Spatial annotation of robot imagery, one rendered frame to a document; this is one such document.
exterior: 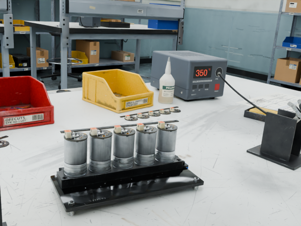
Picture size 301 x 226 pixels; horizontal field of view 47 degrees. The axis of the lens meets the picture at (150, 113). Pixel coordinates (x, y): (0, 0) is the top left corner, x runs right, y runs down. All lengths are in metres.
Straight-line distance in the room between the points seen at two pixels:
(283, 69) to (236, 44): 1.21
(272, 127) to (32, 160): 0.33
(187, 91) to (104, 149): 0.42
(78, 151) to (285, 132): 0.29
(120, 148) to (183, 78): 0.42
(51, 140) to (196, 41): 5.99
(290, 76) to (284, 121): 4.46
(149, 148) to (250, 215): 0.13
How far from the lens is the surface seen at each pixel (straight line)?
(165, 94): 0.75
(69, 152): 0.37
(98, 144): 0.38
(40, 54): 4.64
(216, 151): 0.53
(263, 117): 0.72
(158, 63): 0.86
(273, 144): 0.54
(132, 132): 0.39
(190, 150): 0.52
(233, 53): 5.96
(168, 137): 0.41
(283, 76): 5.01
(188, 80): 0.77
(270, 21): 5.63
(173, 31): 3.63
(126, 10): 3.18
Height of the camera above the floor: 0.95
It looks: 17 degrees down
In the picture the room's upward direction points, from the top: 4 degrees clockwise
